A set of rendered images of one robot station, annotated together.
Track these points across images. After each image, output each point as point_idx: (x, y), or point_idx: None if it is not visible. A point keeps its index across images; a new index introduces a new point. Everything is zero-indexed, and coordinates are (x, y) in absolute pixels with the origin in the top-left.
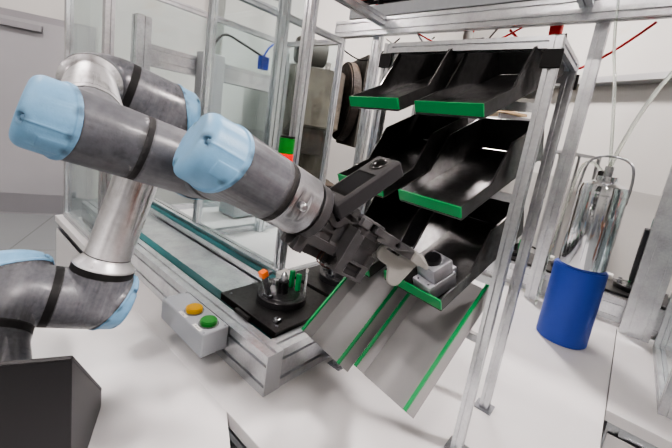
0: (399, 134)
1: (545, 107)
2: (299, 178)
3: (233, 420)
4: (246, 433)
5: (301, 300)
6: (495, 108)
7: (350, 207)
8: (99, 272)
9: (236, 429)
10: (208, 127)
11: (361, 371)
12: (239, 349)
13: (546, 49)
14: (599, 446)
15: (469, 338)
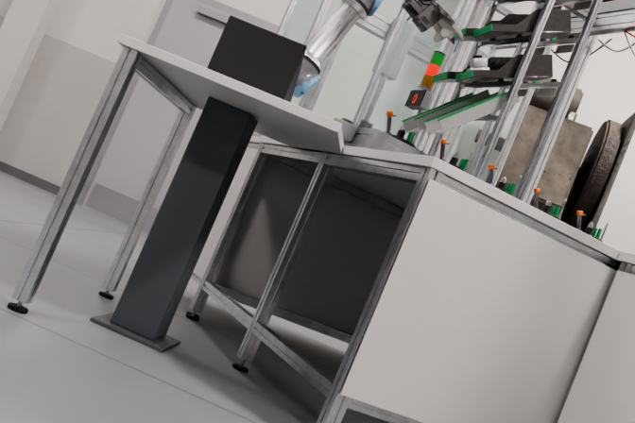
0: None
1: None
2: None
3: (347, 146)
4: (352, 146)
5: (409, 142)
6: None
7: None
8: (308, 56)
9: (347, 150)
10: None
11: (427, 129)
12: (359, 137)
13: None
14: (581, 231)
15: (495, 119)
